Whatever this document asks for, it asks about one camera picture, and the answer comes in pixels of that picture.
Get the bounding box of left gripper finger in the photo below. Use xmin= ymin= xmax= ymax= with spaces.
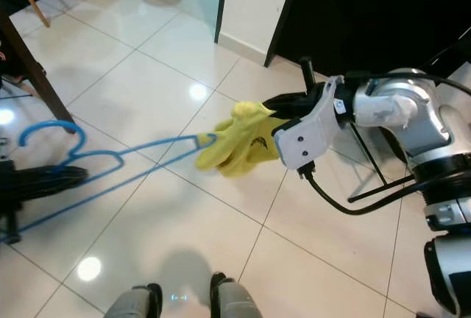
xmin=21 ymin=165 xmax=89 ymax=181
xmin=22 ymin=180 xmax=83 ymax=197

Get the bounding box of yellow shirt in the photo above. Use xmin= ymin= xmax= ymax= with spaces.
xmin=195 ymin=101 xmax=288 ymax=179

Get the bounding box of large black cabinet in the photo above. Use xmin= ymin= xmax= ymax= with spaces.
xmin=265 ymin=0 xmax=471 ymax=76

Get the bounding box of grey left robot leg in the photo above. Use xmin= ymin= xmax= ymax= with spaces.
xmin=103 ymin=283 xmax=164 ymax=318

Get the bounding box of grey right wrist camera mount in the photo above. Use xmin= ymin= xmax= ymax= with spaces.
xmin=272 ymin=75 xmax=348 ymax=172

